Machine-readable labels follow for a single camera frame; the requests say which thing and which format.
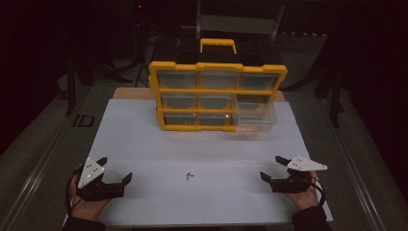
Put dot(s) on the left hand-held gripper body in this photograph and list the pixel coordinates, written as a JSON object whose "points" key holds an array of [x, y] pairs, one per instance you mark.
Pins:
{"points": [[93, 189]]}

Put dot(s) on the person's left hand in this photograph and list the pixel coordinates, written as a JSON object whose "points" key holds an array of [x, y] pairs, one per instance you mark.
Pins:
{"points": [[84, 208]]}

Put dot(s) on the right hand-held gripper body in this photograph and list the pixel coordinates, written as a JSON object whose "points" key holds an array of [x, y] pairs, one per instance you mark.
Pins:
{"points": [[290, 185]]}

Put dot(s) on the yellow black drawer cabinet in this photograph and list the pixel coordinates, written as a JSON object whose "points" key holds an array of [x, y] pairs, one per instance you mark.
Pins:
{"points": [[218, 91]]}

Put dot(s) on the dark tripod stand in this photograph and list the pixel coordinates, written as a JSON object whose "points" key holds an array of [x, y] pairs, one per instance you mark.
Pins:
{"points": [[139, 48]]}

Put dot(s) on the person's right hand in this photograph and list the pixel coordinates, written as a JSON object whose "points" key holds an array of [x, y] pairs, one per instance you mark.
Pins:
{"points": [[304, 199]]}

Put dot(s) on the white table board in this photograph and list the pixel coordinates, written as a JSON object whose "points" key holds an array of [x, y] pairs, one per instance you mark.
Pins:
{"points": [[198, 150]]}

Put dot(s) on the clear plastic drawer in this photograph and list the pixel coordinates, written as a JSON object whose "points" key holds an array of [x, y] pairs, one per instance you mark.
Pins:
{"points": [[256, 120]]}

